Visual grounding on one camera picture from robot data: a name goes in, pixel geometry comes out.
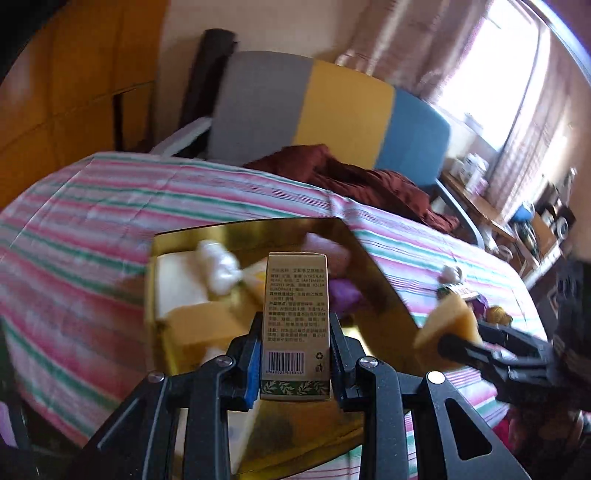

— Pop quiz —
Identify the pale pink curtain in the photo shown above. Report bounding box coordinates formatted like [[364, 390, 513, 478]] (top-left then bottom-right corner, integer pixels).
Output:
[[335, 0, 591, 217]]

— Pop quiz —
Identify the wooden desk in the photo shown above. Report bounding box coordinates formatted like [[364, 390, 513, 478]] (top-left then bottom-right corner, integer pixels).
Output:
[[441, 171, 561, 278]]

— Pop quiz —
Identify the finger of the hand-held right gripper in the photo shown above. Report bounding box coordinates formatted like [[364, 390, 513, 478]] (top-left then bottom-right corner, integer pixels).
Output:
[[438, 335, 509, 384], [478, 323, 550, 354]]

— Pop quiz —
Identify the rust brown cloth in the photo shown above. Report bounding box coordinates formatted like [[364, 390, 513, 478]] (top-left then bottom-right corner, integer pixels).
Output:
[[242, 144, 460, 234]]

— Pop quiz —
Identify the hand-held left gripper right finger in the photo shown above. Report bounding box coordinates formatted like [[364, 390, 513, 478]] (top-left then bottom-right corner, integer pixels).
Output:
[[329, 311, 532, 480]]

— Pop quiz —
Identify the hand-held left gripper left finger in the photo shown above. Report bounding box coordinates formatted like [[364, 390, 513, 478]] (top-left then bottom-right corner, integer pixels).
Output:
[[69, 311, 264, 480]]

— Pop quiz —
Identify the white round appliance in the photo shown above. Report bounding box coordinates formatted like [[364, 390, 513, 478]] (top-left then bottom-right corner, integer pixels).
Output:
[[551, 215, 573, 241]]

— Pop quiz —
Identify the gift box with gold lining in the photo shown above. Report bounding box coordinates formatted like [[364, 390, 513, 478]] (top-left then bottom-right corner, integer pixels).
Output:
[[143, 218, 423, 478]]

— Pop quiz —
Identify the black upright frame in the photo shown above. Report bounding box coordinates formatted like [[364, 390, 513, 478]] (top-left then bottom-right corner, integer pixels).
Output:
[[178, 28, 238, 134]]

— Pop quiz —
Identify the beige printed carton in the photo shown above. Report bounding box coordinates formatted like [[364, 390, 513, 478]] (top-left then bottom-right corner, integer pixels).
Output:
[[260, 252, 333, 401]]

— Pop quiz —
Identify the orange wooden wardrobe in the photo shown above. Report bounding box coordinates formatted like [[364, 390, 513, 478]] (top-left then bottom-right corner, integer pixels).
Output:
[[0, 0, 169, 208]]

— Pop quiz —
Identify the white storage jar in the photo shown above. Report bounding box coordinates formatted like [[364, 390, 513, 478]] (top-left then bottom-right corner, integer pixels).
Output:
[[450, 152, 490, 192]]

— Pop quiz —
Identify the window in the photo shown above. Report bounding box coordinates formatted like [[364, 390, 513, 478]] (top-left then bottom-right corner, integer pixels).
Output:
[[434, 4, 541, 153]]

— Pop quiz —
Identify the grey yellow blue chair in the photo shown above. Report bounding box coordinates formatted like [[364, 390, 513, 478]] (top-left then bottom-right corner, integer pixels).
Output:
[[152, 48, 485, 245]]

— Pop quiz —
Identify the white plastic-wrapped ball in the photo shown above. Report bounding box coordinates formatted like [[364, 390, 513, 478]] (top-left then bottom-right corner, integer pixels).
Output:
[[196, 240, 243, 296]]

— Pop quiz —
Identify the striped bed sheet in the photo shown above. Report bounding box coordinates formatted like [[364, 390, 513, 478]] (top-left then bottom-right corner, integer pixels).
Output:
[[0, 151, 543, 480]]

